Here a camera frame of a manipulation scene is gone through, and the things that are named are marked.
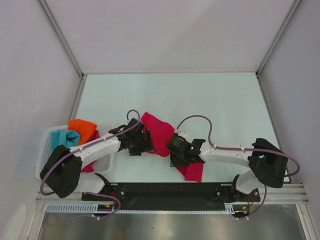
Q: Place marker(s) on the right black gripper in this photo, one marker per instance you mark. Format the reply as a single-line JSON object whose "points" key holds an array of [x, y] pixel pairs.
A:
{"points": [[174, 161]]}

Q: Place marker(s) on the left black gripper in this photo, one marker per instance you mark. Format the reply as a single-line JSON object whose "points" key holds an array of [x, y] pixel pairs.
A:
{"points": [[146, 145]]}

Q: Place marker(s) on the magenta t shirt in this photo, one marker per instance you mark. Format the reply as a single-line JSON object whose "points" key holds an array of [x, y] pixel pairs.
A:
{"points": [[161, 132]]}

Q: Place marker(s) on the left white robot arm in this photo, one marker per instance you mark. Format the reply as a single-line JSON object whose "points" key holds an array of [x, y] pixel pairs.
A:
{"points": [[63, 174]]}

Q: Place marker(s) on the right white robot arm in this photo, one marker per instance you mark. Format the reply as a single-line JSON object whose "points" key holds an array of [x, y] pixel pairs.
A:
{"points": [[266, 164]]}

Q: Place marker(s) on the white plastic basket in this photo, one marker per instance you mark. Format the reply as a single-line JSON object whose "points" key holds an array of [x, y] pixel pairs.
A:
{"points": [[101, 166]]}

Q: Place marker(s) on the orange t shirt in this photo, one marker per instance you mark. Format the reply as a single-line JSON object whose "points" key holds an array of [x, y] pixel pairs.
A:
{"points": [[87, 130]]}

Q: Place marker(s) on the red t shirt in basket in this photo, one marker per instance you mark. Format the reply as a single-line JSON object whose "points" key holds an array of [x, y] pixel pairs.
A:
{"points": [[89, 167]]}

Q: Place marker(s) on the teal t shirt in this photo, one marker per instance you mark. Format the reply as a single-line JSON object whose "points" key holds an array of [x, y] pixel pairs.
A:
{"points": [[67, 138]]}

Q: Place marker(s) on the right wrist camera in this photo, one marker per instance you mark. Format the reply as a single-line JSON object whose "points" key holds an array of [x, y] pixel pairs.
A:
{"points": [[181, 133]]}

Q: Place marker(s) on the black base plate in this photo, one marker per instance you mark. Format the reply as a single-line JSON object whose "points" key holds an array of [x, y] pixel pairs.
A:
{"points": [[170, 196]]}

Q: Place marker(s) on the right white cable duct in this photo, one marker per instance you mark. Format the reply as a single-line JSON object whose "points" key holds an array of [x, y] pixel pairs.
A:
{"points": [[238, 207]]}

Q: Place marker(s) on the white cable duct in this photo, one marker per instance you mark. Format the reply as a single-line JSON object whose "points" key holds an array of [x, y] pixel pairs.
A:
{"points": [[80, 208], [238, 207]]}

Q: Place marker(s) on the left white cable duct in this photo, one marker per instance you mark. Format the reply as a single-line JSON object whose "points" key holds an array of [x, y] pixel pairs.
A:
{"points": [[80, 208]]}

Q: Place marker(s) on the aluminium frame rail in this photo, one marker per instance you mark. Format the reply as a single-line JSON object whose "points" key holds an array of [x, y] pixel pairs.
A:
{"points": [[289, 194]]}

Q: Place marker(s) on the left aluminium corner post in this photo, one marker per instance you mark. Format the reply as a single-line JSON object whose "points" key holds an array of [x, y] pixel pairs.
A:
{"points": [[44, 6]]}

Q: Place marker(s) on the aluminium corner post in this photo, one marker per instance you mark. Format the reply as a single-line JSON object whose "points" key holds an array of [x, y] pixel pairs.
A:
{"points": [[44, 6], [281, 31]]}

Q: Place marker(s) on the right aluminium corner post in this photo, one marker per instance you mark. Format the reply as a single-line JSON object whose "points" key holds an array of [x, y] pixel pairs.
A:
{"points": [[281, 31]]}

